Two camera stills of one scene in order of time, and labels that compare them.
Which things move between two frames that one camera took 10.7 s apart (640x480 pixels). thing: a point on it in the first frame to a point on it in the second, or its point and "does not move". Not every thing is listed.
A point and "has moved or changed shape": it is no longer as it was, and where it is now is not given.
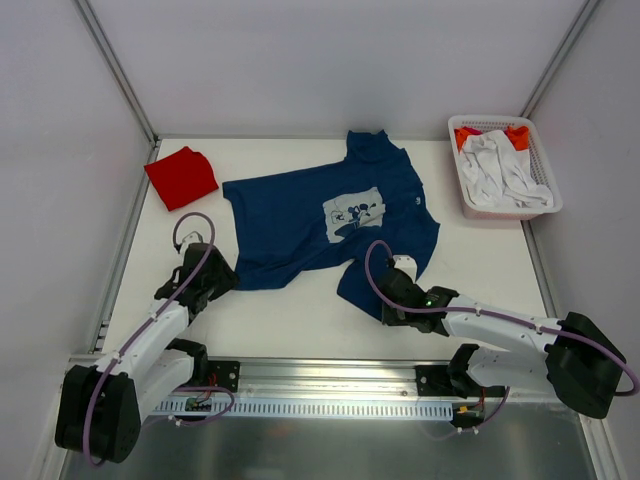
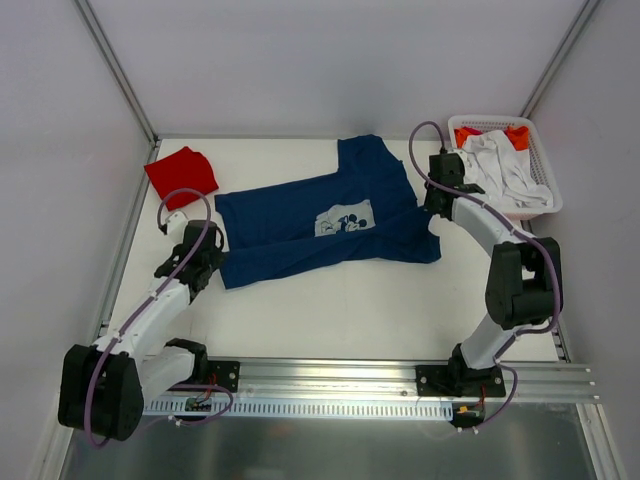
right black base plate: [434, 381] does not move
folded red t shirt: [182, 178] does not move
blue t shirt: [331, 212] has moved or changed shape
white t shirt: [497, 175] does not move
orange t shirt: [518, 136] does not move
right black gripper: [393, 301] to [435, 201]
